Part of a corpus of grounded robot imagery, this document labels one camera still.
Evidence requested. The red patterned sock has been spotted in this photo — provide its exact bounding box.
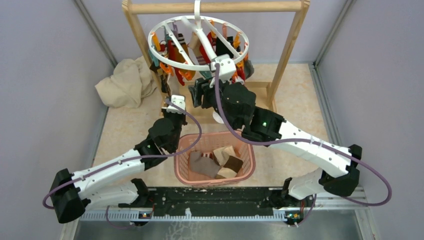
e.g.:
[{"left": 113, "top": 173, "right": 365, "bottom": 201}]
[{"left": 231, "top": 61, "right": 246, "bottom": 84}]

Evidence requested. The pink plastic laundry basket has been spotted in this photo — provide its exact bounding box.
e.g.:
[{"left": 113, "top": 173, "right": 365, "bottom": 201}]
[{"left": 174, "top": 131, "right": 256, "bottom": 187}]

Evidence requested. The grey black sock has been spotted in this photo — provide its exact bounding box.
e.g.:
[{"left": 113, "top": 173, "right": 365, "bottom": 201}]
[{"left": 244, "top": 60, "right": 255, "bottom": 80}]

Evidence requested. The beige brown sock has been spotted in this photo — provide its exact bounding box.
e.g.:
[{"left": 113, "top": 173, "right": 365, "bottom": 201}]
[{"left": 212, "top": 145, "right": 243, "bottom": 179}]

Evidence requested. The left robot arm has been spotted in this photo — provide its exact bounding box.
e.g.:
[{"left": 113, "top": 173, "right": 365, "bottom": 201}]
[{"left": 42, "top": 108, "right": 192, "bottom": 224}]

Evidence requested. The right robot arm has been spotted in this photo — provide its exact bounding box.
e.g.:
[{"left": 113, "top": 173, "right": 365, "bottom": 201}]
[{"left": 188, "top": 78, "right": 362, "bottom": 206}]

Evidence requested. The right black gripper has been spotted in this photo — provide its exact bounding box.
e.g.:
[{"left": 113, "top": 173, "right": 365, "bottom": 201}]
[{"left": 188, "top": 73, "right": 239, "bottom": 132}]

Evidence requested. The grey sock with striped cuff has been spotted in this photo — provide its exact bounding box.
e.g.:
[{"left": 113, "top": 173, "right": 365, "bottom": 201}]
[{"left": 189, "top": 151, "right": 220, "bottom": 179}]

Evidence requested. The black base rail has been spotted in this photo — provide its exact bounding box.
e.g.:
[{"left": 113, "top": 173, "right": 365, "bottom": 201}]
[{"left": 68, "top": 186, "right": 369, "bottom": 223}]

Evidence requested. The beige crumpled cloth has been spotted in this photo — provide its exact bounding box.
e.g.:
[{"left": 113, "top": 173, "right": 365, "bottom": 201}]
[{"left": 95, "top": 56, "right": 157, "bottom": 108}]

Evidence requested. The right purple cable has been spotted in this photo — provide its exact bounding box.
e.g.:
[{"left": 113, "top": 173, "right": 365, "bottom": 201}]
[{"left": 213, "top": 62, "right": 393, "bottom": 229}]

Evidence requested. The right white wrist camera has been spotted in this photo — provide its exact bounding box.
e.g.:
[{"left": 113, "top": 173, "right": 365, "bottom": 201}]
[{"left": 209, "top": 54, "right": 236, "bottom": 84}]

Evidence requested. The wooden hanger rack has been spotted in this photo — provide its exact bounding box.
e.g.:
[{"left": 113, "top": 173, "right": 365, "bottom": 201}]
[{"left": 121, "top": 0, "right": 312, "bottom": 125}]

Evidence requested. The white round clip hanger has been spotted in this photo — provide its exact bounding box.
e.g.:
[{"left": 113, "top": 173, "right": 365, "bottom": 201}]
[{"left": 147, "top": 0, "right": 249, "bottom": 72}]

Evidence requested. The mustard yellow sock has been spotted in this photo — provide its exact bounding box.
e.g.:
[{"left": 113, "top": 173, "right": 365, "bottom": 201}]
[{"left": 171, "top": 35, "right": 196, "bottom": 85}]

